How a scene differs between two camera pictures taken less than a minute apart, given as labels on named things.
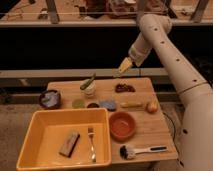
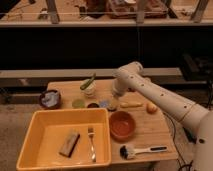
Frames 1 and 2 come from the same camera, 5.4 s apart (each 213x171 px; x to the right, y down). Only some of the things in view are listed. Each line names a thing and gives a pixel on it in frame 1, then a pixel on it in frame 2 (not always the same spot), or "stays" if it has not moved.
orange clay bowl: [121, 126] stays
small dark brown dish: [93, 105] stays
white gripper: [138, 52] -> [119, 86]
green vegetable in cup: [87, 82] stays
